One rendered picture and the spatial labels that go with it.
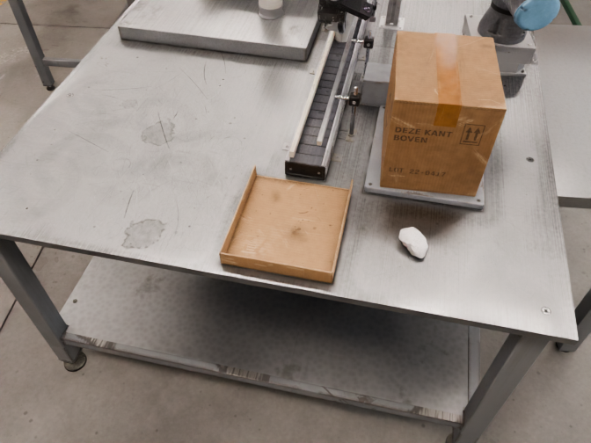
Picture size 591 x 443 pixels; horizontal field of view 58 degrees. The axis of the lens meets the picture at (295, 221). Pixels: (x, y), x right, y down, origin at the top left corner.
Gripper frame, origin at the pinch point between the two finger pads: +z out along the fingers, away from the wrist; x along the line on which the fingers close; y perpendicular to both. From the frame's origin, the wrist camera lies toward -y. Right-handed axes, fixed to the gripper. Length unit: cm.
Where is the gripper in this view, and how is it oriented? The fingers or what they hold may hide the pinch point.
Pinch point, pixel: (344, 30)
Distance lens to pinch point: 183.0
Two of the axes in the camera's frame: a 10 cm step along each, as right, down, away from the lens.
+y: -9.8, -1.6, 1.4
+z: 1.1, 2.1, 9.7
